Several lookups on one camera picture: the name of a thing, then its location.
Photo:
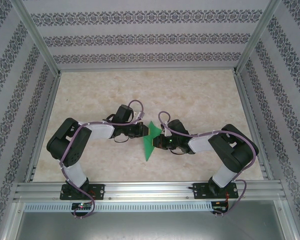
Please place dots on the green square paper sheet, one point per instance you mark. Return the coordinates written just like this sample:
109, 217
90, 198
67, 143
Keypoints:
148, 150

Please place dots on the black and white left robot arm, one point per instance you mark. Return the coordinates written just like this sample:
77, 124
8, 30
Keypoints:
67, 145

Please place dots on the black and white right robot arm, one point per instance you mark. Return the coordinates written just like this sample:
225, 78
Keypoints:
232, 150

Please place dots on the grey sheet metal tray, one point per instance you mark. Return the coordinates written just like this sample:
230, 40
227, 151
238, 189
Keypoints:
150, 227

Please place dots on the small circuit board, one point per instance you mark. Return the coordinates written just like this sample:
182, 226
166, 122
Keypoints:
81, 205
218, 207

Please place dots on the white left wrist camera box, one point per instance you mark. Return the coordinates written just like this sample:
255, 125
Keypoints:
139, 116

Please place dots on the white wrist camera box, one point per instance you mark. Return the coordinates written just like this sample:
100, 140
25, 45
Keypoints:
139, 116
166, 129

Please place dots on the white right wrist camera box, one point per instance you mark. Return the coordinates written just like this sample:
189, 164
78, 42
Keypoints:
166, 129

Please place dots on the aluminium mounting rail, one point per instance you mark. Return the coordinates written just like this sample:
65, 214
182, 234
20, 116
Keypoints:
150, 191

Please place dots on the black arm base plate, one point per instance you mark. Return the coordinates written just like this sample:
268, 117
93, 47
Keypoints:
198, 192
100, 191

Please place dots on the aluminium table side rail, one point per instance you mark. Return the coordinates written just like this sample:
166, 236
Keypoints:
46, 125
253, 125

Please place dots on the aluminium frame post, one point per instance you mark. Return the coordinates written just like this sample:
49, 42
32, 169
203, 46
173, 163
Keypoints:
255, 37
38, 37

